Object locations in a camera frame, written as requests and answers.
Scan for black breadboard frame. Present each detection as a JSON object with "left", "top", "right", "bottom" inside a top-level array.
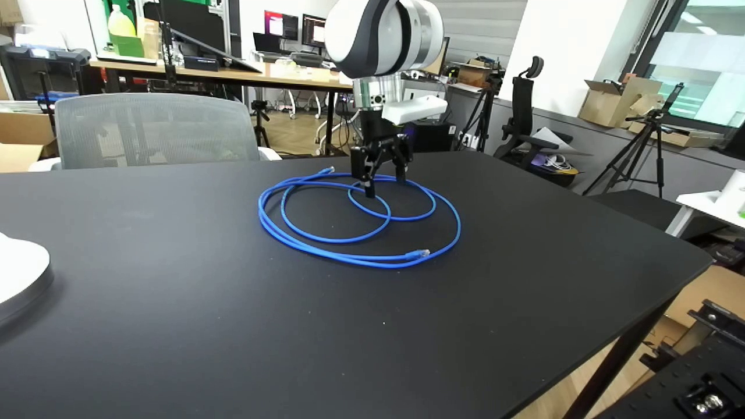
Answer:
[{"left": 596, "top": 299, "right": 745, "bottom": 419}]

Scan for flat cardboard box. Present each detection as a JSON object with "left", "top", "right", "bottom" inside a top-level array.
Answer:
[{"left": 624, "top": 114, "right": 728, "bottom": 151}]

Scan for small black tripod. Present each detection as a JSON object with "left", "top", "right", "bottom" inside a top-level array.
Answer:
[{"left": 246, "top": 97, "right": 275, "bottom": 151}]

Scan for tall black tripod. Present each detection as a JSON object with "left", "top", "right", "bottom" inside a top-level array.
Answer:
[{"left": 583, "top": 79, "right": 690, "bottom": 200}]

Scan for large window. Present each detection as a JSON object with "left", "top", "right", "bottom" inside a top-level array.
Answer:
[{"left": 640, "top": 0, "right": 745, "bottom": 132}]

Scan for black storage bin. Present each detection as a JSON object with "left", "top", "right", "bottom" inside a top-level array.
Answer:
[{"left": 0, "top": 42, "right": 94, "bottom": 101}]

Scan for black office chair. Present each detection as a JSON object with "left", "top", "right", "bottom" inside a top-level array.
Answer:
[{"left": 493, "top": 53, "right": 583, "bottom": 187}]

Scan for grey mesh office chair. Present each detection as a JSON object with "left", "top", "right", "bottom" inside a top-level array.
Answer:
[{"left": 30, "top": 90, "right": 284, "bottom": 175}]

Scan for blue ethernet cable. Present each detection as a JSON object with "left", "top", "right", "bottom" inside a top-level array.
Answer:
[{"left": 256, "top": 163, "right": 466, "bottom": 272}]

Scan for stacked cardboard boxes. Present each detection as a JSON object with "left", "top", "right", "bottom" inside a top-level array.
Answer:
[{"left": 0, "top": 110, "right": 59, "bottom": 175}]

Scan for clear acrylic plate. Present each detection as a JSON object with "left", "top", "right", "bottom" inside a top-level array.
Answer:
[{"left": 0, "top": 230, "right": 54, "bottom": 329}]

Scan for black table leg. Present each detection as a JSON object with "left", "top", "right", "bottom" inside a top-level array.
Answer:
[{"left": 563, "top": 306, "right": 670, "bottom": 419}]

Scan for white side table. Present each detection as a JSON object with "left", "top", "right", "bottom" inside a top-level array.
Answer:
[{"left": 664, "top": 167, "right": 745, "bottom": 243}]

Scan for open cardboard box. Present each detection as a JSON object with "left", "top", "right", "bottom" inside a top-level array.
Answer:
[{"left": 575, "top": 73, "right": 664, "bottom": 130}]

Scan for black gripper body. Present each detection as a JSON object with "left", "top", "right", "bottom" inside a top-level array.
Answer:
[{"left": 352, "top": 110, "right": 415, "bottom": 159}]

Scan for black camera tripod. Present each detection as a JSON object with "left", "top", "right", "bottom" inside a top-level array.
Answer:
[{"left": 455, "top": 68, "right": 500, "bottom": 157}]

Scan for black angled panel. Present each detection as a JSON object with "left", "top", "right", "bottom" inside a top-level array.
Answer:
[{"left": 143, "top": 0, "right": 262, "bottom": 74}]

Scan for green printed board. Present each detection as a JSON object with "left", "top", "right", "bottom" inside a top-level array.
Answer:
[{"left": 82, "top": 0, "right": 168, "bottom": 66}]

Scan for wooden desk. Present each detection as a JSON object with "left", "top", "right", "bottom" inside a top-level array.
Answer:
[{"left": 86, "top": 57, "right": 357, "bottom": 159}]

